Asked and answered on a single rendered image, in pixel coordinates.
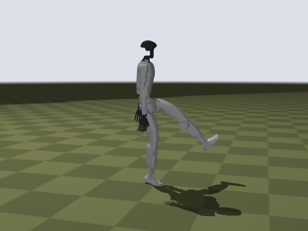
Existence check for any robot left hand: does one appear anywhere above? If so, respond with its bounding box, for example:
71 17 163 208
134 103 140 122

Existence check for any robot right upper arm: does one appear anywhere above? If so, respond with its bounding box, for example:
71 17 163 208
139 64 149 93

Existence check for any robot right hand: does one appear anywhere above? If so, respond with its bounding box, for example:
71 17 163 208
138 110 149 132

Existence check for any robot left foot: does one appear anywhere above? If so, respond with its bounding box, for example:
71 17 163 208
203 134 219 151

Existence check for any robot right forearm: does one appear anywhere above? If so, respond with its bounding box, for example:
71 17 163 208
139 87 148 115

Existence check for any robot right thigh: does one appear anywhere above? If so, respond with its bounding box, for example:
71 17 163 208
140 109 159 153

